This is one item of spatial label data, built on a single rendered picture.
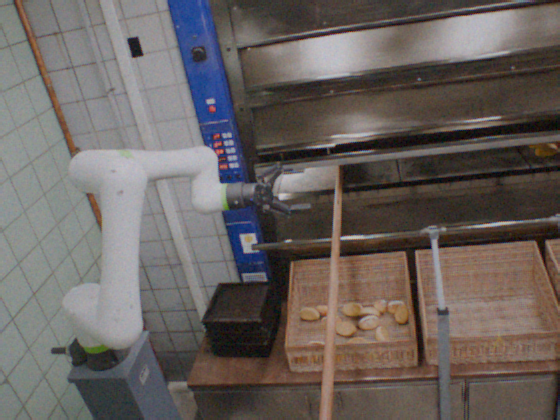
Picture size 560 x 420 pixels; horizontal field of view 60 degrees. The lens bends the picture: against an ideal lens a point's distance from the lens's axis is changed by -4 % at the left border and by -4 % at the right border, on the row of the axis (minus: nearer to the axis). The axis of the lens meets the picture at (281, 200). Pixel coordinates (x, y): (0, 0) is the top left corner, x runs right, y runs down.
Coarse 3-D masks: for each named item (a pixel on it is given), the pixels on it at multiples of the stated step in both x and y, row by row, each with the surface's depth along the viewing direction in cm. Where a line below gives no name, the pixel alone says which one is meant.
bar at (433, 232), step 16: (480, 224) 187; (496, 224) 185; (512, 224) 184; (528, 224) 183; (544, 224) 183; (288, 240) 202; (304, 240) 200; (320, 240) 199; (352, 240) 196; (368, 240) 195; (432, 240) 191; (448, 320) 181; (448, 336) 184; (448, 352) 188; (448, 368) 192; (448, 384) 196; (448, 400) 200; (448, 416) 205
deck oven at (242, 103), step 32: (224, 0) 196; (224, 32) 202; (224, 64) 208; (480, 64) 194; (512, 64) 193; (544, 64) 191; (256, 96) 213; (288, 96) 211; (320, 96) 209; (448, 128) 208; (480, 128) 216; (256, 160) 227; (448, 192) 222; (480, 192) 220; (288, 256) 249; (416, 288) 249
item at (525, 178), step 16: (464, 176) 222; (480, 176) 219; (496, 176) 217; (512, 176) 214; (528, 176) 213; (544, 176) 213; (304, 192) 237; (320, 192) 234; (352, 192) 228; (368, 192) 227; (384, 192) 226; (400, 192) 225; (416, 192) 224
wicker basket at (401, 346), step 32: (352, 256) 241; (384, 256) 238; (320, 288) 247; (384, 288) 242; (288, 320) 221; (320, 320) 244; (352, 320) 240; (384, 320) 235; (288, 352) 213; (320, 352) 210; (352, 352) 208; (384, 352) 206; (416, 352) 204
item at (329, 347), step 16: (336, 176) 241; (336, 192) 225; (336, 208) 212; (336, 224) 200; (336, 240) 190; (336, 256) 181; (336, 272) 173; (336, 288) 165; (336, 304) 159; (320, 400) 126; (320, 416) 121
